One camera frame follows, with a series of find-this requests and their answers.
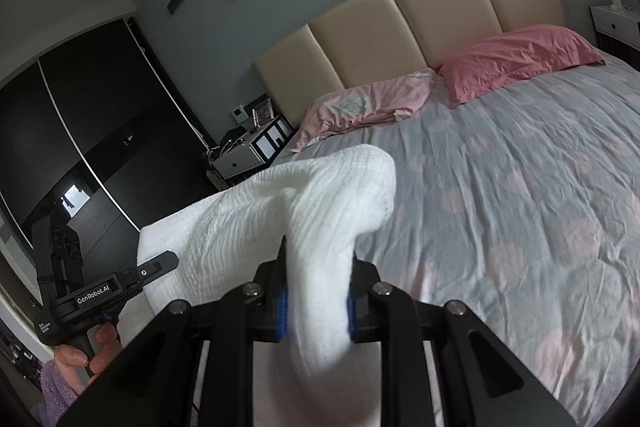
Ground dark tangled cables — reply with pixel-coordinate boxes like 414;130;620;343
215;129;248;158

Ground person's left forearm purple sleeve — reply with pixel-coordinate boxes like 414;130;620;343
35;362;68;427

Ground person's left hand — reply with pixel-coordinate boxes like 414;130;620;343
52;323;123;390

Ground white nightstand with framed panels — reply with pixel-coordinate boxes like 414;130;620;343
202;114;295;180

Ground dark pink pillow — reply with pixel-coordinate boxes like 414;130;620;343
437;24;606;108

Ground light pink printed pillow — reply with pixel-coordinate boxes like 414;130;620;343
290;68;441;154

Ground white crinkle cotton garment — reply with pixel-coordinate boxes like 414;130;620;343
117;144;396;427

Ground grey duvet with pink dots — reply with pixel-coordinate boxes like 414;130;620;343
272;57;640;427

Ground beige padded headboard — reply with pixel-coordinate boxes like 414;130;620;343
251;0;568;128

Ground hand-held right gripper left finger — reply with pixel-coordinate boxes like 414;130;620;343
57;234;291;427

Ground dark wardrobe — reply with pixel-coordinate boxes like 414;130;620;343
0;17;218;258

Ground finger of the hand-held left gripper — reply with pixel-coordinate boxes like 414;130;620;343
136;251;180;282

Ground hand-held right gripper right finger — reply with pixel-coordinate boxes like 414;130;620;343
345;252;581;427

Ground small picture frame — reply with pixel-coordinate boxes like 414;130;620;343
251;99;275;128

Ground white nightstand with black shelf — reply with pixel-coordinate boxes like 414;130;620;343
589;4;640;58

